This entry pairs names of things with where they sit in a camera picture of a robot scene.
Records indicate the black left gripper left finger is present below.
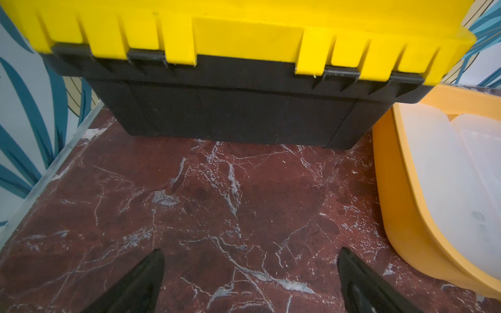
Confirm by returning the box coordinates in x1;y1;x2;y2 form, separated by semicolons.
83;249;165;312

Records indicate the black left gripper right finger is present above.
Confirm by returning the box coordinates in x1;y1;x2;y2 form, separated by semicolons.
337;247;421;312

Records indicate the yellow plastic tray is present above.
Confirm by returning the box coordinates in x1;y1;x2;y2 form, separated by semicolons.
373;86;500;299

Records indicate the clear pencil case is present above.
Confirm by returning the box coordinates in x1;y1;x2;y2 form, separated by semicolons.
451;114;500;207
399;104;500;279

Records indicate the yellow black toolbox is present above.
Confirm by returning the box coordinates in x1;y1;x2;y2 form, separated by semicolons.
1;1;476;149

